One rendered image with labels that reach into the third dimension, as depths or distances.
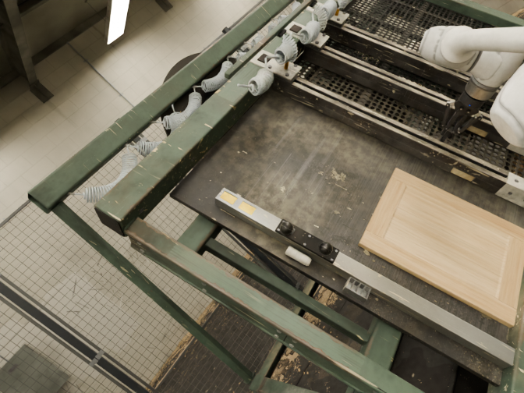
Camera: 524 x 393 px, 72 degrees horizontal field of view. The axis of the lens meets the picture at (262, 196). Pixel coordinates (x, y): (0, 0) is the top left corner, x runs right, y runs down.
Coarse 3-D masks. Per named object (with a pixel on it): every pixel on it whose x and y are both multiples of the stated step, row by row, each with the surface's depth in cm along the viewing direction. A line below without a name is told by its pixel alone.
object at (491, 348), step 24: (240, 216) 117; (264, 216) 115; (288, 240) 112; (336, 264) 108; (360, 264) 109; (384, 288) 105; (408, 312) 105; (432, 312) 102; (456, 336) 100; (480, 336) 100; (504, 360) 97
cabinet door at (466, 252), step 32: (384, 192) 128; (416, 192) 130; (384, 224) 120; (416, 224) 122; (448, 224) 123; (480, 224) 124; (512, 224) 125; (384, 256) 113; (416, 256) 115; (448, 256) 116; (480, 256) 117; (512, 256) 118; (448, 288) 109; (480, 288) 111; (512, 288) 112; (512, 320) 106
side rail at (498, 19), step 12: (408, 0) 219; (432, 0) 213; (444, 0) 209; (456, 0) 208; (468, 0) 209; (432, 12) 217; (468, 12) 208; (480, 12) 205; (492, 12) 204; (504, 12) 205; (492, 24) 206; (504, 24) 203; (516, 24) 200
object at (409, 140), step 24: (288, 72) 146; (288, 96) 153; (312, 96) 146; (336, 96) 146; (360, 120) 143; (384, 120) 141; (408, 144) 139; (432, 144) 137; (456, 168) 135; (480, 168) 131; (504, 192) 132
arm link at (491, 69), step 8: (480, 56) 107; (488, 56) 107; (496, 56) 106; (504, 56) 105; (512, 56) 104; (520, 56) 104; (480, 64) 108; (488, 64) 108; (496, 64) 107; (504, 64) 106; (512, 64) 106; (472, 72) 112; (480, 72) 110; (488, 72) 109; (496, 72) 108; (504, 72) 108; (512, 72) 108; (480, 80) 113; (488, 80) 112; (496, 80) 111; (504, 80) 111
